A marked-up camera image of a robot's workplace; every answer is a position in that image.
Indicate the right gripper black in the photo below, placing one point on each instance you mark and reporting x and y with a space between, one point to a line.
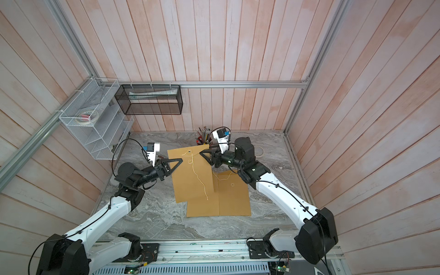
217 158

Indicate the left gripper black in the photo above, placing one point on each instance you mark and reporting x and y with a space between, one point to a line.
164 169

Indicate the brown file bag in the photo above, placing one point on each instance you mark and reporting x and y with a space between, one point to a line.
203 207
193 178
233 194

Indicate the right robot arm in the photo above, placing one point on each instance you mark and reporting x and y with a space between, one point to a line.
317 233

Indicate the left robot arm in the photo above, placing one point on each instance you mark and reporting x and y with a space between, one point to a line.
72 252

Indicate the masking tape roll on table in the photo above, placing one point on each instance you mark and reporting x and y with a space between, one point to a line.
261 152

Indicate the black mesh basket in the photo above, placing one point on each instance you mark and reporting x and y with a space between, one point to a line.
150 99

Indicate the tape roll in rack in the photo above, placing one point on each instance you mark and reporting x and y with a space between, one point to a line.
86 118

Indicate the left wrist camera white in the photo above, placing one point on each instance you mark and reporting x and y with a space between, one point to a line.
152 149

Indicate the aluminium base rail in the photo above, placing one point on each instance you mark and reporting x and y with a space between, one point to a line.
179 252

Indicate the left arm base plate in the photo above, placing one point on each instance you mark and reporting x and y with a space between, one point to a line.
147 252

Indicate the white wire shelf rack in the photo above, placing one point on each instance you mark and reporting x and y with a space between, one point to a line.
96 120

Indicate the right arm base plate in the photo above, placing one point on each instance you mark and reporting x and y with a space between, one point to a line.
264 250

